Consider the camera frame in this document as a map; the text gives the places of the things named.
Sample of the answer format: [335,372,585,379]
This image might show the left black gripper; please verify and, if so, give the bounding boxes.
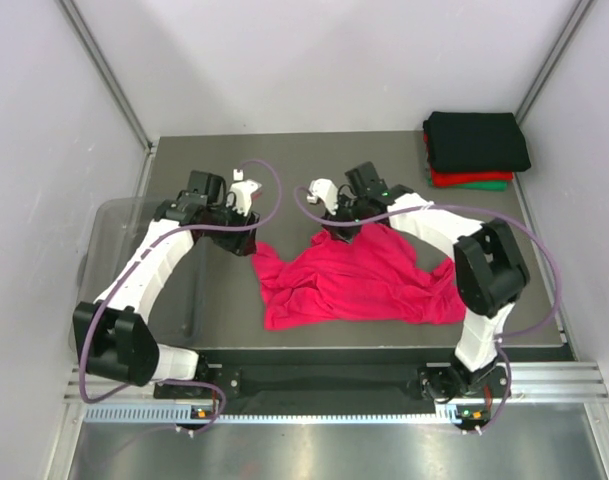
[202,198,259,257]

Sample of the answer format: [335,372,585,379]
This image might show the aluminium frame rail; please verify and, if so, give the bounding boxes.
[63,362,609,404]

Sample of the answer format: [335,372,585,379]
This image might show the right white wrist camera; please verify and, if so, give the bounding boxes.
[306,178,339,215]

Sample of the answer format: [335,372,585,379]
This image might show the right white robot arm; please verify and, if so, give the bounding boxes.
[307,162,530,403]

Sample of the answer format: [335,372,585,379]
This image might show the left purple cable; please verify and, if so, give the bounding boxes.
[77,159,283,435]

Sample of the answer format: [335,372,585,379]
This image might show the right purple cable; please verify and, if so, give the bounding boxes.
[294,185,563,434]

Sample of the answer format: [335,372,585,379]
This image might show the black folded t shirt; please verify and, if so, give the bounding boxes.
[423,111,531,173]

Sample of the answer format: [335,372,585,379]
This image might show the pink t shirt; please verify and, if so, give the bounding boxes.
[251,224,466,331]

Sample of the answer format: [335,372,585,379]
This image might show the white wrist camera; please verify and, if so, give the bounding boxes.
[306,178,339,215]
[227,169,262,216]

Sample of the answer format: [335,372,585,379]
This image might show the purple cable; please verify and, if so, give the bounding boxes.
[77,159,283,435]
[294,185,563,434]

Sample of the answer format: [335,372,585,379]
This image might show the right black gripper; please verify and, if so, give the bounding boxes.
[321,191,369,244]

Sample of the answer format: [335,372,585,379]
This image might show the red folded t shirt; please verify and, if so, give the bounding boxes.
[422,130,514,188]

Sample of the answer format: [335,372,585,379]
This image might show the green folded t shirt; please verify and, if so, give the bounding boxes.
[423,164,508,193]

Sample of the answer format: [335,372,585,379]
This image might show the grey slotted cable duct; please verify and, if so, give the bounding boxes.
[83,404,487,426]

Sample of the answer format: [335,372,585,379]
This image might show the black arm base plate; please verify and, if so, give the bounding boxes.
[198,347,508,401]

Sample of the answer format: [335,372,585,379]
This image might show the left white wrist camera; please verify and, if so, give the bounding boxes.
[227,169,262,216]

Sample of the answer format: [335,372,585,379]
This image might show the clear plastic bin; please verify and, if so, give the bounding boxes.
[76,196,210,347]

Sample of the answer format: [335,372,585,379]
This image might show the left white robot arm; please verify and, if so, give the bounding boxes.
[73,170,261,397]

